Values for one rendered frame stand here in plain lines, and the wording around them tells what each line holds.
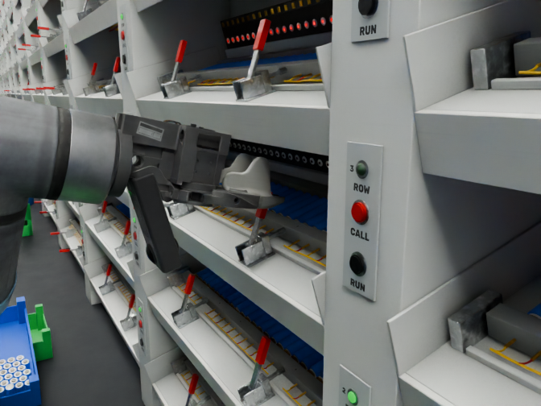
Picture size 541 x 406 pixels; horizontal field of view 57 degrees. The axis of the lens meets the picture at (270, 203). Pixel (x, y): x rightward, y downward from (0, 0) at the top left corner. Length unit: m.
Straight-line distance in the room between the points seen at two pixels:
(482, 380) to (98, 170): 0.36
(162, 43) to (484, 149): 0.76
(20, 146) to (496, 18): 0.39
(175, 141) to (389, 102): 0.25
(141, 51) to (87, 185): 0.53
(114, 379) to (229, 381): 0.65
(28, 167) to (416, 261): 0.33
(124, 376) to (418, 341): 1.05
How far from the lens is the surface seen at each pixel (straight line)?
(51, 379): 1.42
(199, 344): 0.85
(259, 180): 0.58
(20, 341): 1.48
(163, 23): 1.01
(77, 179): 0.49
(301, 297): 0.52
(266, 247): 0.62
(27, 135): 0.48
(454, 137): 0.34
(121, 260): 1.29
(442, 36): 0.37
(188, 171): 0.53
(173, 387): 1.11
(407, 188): 0.36
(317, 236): 0.58
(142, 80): 0.98
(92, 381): 1.38
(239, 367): 0.77
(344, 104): 0.41
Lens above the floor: 0.70
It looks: 13 degrees down
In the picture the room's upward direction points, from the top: straight up
